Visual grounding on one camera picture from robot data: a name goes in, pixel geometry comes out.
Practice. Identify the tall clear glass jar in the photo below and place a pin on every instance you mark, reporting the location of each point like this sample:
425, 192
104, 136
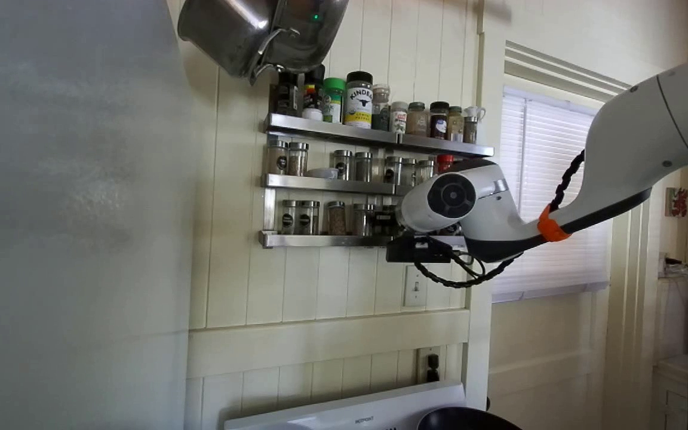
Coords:
382, 98

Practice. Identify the spice jar white label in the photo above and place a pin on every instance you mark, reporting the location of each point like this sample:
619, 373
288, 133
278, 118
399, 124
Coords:
398, 120

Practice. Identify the red white wall fixture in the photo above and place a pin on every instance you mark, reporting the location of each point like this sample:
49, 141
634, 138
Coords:
678, 201

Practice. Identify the dark glass bottle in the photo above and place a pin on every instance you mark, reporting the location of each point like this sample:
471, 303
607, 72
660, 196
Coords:
286, 90

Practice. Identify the dark hanging steel pot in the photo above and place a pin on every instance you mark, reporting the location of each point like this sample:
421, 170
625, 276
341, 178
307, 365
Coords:
311, 32

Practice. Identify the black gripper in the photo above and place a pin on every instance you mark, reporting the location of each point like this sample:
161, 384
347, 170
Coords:
395, 217

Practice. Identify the large jar white label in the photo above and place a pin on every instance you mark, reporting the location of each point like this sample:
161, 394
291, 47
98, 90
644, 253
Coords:
360, 100

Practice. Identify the small spice bottle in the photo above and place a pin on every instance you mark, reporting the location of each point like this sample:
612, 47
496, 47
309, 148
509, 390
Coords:
377, 219

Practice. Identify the white blind wand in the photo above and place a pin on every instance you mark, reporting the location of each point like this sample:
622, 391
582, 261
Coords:
524, 133

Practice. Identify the red spice jar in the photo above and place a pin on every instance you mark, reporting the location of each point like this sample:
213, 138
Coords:
445, 162

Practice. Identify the white window blind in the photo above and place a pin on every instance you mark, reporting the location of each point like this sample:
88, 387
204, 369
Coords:
543, 127

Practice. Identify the black frying pan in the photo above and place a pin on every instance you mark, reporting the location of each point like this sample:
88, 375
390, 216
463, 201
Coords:
466, 420

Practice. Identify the cream white door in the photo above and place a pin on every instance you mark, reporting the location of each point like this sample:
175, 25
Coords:
549, 359

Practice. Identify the green cap bottle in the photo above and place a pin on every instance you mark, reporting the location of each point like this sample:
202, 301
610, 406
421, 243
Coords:
334, 98

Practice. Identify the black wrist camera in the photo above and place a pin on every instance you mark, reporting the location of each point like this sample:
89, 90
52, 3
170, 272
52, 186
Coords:
419, 250

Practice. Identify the glass spice jar silver lid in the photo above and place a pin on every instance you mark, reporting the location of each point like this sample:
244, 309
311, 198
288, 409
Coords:
390, 170
360, 217
300, 160
341, 166
362, 167
288, 217
426, 167
278, 155
410, 170
309, 217
336, 217
458, 124
471, 127

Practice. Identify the white gas stove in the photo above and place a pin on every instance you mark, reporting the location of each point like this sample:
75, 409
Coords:
336, 413

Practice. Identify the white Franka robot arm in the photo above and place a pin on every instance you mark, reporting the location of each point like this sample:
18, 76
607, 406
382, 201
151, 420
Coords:
656, 133

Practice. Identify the small dark bottle white base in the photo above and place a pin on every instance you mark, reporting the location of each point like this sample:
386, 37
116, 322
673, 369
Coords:
315, 104

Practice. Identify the white refrigerator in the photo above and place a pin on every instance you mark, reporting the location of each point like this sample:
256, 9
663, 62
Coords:
65, 223

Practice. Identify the black wall plug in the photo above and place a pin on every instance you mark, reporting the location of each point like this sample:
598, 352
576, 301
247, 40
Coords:
430, 369

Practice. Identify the dark spice jar black lid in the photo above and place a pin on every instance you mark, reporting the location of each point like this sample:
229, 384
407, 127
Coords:
439, 120

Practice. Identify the shiny hanging steel pot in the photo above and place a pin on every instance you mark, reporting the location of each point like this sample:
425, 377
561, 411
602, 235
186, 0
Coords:
226, 37

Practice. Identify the metal three tier spice rack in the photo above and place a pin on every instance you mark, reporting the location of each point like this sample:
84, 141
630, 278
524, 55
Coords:
322, 239

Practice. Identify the brown spice jar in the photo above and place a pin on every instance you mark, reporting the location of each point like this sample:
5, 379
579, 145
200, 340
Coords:
416, 120

